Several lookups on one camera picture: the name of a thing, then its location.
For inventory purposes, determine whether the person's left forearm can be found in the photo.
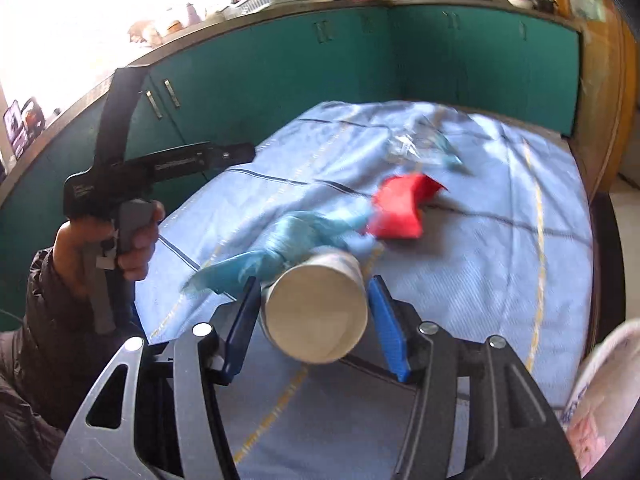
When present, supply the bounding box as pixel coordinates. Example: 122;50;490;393
0;247;151;480

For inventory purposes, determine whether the person's left hand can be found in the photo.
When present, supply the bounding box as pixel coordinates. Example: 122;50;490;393
52;202;167;300

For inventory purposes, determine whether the white paper cup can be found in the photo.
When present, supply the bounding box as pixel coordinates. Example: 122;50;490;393
260;250;371;365

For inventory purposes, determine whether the clear plastic wrapper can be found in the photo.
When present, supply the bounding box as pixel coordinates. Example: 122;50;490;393
385;120;466;171

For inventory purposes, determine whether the red cloth piece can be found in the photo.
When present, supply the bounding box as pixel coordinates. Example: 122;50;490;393
365;172;448;241

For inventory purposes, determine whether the light blue tablecloth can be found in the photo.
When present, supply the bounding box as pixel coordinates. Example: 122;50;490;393
135;100;596;480

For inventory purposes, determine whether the teal kitchen cabinet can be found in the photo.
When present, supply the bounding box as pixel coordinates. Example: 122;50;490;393
0;2;582;261

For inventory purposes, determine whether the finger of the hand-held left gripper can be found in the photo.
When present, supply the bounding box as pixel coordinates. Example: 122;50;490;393
207;142;257;167

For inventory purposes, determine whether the light blue cloth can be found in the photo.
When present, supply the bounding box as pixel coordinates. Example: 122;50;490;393
180;210;386;301

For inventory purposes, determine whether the wooden glass door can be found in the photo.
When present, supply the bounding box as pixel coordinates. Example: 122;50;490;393
545;0;640;196

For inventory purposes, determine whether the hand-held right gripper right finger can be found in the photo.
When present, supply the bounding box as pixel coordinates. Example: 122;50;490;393
367;275;583;480

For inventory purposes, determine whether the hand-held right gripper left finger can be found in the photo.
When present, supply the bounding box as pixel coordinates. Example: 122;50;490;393
65;277;263;480

